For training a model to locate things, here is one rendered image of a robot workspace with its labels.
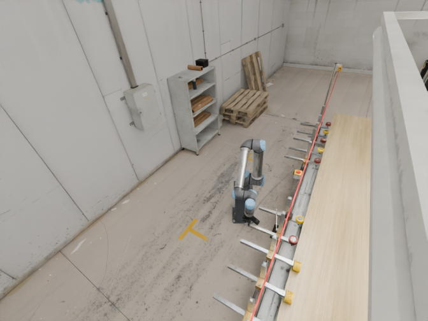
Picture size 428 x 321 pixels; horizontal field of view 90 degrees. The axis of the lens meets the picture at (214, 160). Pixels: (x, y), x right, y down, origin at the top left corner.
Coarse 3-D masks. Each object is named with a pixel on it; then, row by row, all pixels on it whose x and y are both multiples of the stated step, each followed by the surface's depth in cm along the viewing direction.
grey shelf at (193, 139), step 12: (180, 72) 394; (192, 72) 389; (204, 72) 387; (168, 84) 379; (180, 84) 363; (204, 84) 419; (216, 84) 429; (180, 96) 379; (192, 96) 379; (216, 96) 448; (180, 108) 397; (204, 108) 421; (216, 108) 466; (180, 120) 417; (192, 120) 400; (204, 120) 459; (216, 120) 487; (180, 132) 439; (192, 132) 418; (204, 132) 493; (216, 132) 489; (192, 144) 439
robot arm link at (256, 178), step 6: (252, 144) 225; (258, 144) 224; (264, 144) 224; (258, 150) 227; (264, 150) 227; (258, 156) 234; (258, 162) 242; (258, 168) 249; (252, 174) 267; (258, 174) 257; (252, 180) 268; (258, 180) 263
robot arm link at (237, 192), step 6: (246, 144) 226; (240, 150) 230; (246, 150) 225; (240, 156) 225; (246, 156) 223; (240, 162) 220; (246, 162) 222; (240, 168) 217; (240, 174) 214; (240, 180) 212; (240, 186) 209; (234, 192) 207; (240, 192) 206; (234, 198) 210; (240, 198) 206
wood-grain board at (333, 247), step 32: (352, 128) 326; (352, 160) 270; (320, 192) 235; (352, 192) 231; (320, 224) 205; (352, 224) 202; (320, 256) 182; (352, 256) 180; (288, 288) 165; (320, 288) 163; (352, 288) 162; (288, 320) 149; (320, 320) 148; (352, 320) 147
